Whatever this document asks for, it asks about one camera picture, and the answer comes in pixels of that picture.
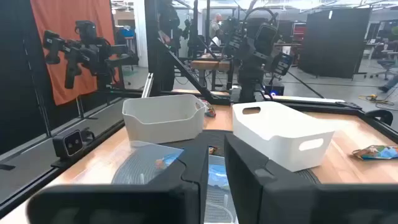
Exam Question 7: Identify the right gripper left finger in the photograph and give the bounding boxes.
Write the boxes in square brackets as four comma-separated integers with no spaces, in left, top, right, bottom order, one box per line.
[26,142,210,224]

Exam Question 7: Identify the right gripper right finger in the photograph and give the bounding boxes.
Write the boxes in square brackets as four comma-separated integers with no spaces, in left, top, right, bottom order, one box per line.
[223,133,398,224]

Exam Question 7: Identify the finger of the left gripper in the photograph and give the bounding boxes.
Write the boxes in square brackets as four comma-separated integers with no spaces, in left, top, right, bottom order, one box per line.
[228,29,247,59]
[271,52,294,77]

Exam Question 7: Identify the white blue granola bar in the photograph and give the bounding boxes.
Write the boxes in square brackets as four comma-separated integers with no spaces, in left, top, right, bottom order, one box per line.
[154,149,185,171]

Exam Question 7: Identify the orange blue granola bar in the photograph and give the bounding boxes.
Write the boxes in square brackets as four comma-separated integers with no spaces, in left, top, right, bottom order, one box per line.
[351,144,398,161]

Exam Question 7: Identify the person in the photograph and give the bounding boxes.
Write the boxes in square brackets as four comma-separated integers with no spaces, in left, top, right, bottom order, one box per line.
[208,12,223,47]

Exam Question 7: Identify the wooden workbench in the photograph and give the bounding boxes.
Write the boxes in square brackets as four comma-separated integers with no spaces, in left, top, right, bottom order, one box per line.
[190,58,233,91]

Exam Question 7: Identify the black partition screen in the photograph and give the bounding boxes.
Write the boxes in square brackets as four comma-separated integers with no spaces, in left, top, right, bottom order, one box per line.
[298,7,373,79]

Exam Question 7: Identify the clear plastic container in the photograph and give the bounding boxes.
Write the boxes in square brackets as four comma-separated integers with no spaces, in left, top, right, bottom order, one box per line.
[111,139,239,224]

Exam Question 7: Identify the white plastic bin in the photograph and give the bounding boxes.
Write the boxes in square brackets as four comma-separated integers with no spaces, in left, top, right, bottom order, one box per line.
[232,101,336,172]

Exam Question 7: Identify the pale gray plastic bin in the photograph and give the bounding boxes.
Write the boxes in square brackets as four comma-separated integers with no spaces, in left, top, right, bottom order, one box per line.
[122,94,206,144]

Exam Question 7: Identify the silver aluminium extrusion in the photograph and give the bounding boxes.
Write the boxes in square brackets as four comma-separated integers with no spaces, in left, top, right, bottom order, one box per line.
[141,72,155,99]

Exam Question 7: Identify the office chair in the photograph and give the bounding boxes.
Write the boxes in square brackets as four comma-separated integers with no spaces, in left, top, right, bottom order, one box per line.
[371,40,398,81]

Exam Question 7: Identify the orange curtain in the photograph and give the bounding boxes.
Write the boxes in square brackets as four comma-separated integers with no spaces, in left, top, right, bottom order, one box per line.
[29,0,121,106]

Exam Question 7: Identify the black panel screen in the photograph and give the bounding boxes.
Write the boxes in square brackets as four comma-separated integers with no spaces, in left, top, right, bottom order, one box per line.
[0,0,53,155]

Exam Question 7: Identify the black diagonal frame strut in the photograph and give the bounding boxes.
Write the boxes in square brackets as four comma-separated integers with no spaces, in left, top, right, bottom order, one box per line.
[157,30,231,105]

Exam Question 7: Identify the yellow cable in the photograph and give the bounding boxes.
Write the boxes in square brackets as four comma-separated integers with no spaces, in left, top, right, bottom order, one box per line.
[357,94,396,106]

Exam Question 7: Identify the black frame hook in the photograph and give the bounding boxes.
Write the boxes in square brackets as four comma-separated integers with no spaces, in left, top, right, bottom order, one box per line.
[365,109,394,126]

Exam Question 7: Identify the black table-level camera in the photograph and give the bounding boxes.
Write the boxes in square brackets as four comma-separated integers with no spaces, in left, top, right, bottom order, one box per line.
[51,126,96,169]

